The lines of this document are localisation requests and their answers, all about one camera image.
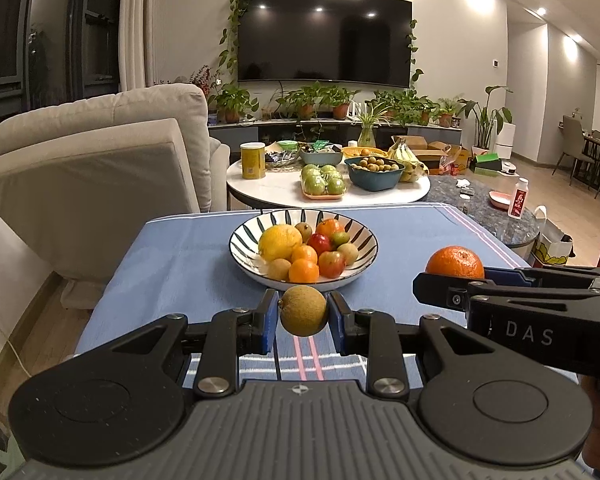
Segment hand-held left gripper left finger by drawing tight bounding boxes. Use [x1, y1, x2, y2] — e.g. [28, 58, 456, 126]
[112, 289, 280, 400]

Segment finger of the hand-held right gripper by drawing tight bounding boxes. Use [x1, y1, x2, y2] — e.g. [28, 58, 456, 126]
[412, 272, 600, 319]
[482, 266, 600, 291]

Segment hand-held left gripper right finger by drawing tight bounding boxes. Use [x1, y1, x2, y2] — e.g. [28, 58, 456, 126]
[327, 291, 497, 401]

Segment large dark orange tangerine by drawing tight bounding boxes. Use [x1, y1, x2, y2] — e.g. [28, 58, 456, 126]
[425, 245, 486, 281]

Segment red apple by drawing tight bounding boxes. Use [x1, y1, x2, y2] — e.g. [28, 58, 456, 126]
[307, 233, 332, 257]
[317, 250, 347, 279]

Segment small orange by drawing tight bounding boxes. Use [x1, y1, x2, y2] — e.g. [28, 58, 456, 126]
[291, 245, 319, 266]
[288, 259, 321, 284]

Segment yellow lemon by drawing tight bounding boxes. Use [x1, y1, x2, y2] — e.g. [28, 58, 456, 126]
[258, 224, 304, 262]

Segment white black-striped bowl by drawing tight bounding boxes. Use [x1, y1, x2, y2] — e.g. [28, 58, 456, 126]
[228, 208, 380, 292]

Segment reddish orange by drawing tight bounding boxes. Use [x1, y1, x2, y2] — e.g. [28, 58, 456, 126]
[315, 218, 346, 241]

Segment pile of small green-brown fruits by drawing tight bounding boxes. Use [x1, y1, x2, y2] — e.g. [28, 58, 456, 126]
[352, 157, 398, 172]

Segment white shopping bag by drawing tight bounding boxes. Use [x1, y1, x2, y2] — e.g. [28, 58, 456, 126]
[530, 205, 576, 267]

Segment white bottle red label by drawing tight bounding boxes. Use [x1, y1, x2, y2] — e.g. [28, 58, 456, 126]
[509, 178, 530, 219]

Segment dark stone table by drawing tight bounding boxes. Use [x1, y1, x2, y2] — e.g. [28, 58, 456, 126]
[422, 175, 538, 251]

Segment blue striped tablecloth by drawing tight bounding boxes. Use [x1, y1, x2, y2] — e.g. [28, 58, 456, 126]
[74, 202, 536, 393]

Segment teal bowl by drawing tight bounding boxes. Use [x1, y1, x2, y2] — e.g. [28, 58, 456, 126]
[344, 156, 405, 192]

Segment round white coffee table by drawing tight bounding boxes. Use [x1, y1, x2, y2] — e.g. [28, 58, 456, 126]
[226, 157, 431, 209]

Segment green box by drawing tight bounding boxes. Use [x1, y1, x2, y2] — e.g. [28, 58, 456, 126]
[472, 152, 503, 173]

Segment open cardboard box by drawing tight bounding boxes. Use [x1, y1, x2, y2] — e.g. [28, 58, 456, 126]
[427, 142, 473, 176]

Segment bag of green apples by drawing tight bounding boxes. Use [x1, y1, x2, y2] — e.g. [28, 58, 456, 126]
[301, 163, 348, 198]

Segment bunch of bananas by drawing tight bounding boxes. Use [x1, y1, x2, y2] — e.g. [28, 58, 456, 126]
[386, 141, 430, 183]

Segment white floor appliance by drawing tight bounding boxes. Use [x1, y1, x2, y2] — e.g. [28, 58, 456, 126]
[497, 122, 517, 158]

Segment yellow basket of oranges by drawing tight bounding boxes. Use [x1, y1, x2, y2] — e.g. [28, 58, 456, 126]
[341, 146, 388, 159]

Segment yellow can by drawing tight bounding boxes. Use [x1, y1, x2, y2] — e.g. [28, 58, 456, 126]
[240, 142, 267, 180]

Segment plate of foil snacks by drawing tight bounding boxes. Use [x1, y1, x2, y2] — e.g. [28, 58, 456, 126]
[265, 150, 298, 168]

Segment grey bowl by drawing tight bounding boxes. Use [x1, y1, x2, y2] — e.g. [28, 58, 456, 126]
[299, 142, 343, 167]

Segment glass vase with plant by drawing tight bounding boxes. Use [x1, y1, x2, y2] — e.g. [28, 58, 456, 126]
[352, 102, 391, 148]

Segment tall floor plant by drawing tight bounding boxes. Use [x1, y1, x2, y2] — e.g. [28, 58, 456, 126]
[457, 85, 513, 153]

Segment potted green plant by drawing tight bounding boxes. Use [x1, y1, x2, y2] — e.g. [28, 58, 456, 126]
[275, 85, 326, 121]
[435, 99, 463, 128]
[372, 90, 438, 128]
[210, 85, 260, 125]
[320, 86, 361, 121]

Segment dark television cabinet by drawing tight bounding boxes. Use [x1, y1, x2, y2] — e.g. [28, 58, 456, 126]
[207, 117, 463, 161]

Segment beige recliner sofa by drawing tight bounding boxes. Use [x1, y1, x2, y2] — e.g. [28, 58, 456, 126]
[0, 82, 231, 311]

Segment red berry branch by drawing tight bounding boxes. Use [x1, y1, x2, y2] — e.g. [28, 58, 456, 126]
[187, 65, 221, 98]

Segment trailing green vine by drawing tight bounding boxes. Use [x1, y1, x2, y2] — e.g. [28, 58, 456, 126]
[217, 0, 426, 93]

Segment white curtain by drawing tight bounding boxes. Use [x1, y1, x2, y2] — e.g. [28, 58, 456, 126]
[119, 0, 153, 93]

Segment dark glass window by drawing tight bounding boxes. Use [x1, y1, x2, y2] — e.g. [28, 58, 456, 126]
[0, 0, 123, 126]

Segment white power cable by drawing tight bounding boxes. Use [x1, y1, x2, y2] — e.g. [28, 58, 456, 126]
[5, 337, 31, 377]

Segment wall-mounted black television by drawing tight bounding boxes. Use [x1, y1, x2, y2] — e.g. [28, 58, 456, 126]
[237, 0, 413, 89]

